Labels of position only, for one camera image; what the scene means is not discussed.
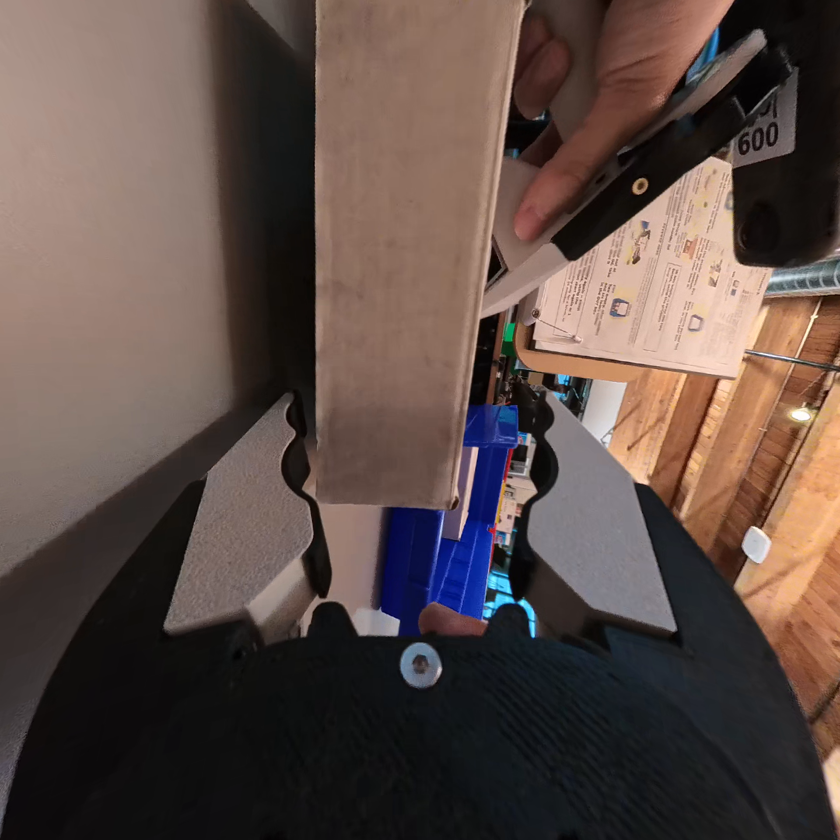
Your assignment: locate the blue plastic bin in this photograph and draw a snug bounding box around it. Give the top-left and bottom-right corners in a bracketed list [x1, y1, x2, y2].
[379, 405, 521, 621]

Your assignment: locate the silver ventilation duct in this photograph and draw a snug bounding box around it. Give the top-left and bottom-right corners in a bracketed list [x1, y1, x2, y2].
[764, 259, 840, 298]

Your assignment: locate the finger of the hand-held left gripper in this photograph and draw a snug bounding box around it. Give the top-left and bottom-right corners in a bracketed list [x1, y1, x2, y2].
[482, 161, 572, 319]

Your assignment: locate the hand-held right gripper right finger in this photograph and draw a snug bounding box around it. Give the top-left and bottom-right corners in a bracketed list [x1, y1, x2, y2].
[509, 392, 678, 639]

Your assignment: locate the printed instruction sheet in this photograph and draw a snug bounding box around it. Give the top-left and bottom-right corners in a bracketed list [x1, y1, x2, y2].
[532, 157, 772, 380]

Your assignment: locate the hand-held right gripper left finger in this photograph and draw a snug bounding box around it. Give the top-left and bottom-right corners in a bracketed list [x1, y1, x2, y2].
[164, 392, 332, 639]

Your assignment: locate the person's left hand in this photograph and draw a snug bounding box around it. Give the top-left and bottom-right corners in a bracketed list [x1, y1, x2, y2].
[514, 0, 736, 242]

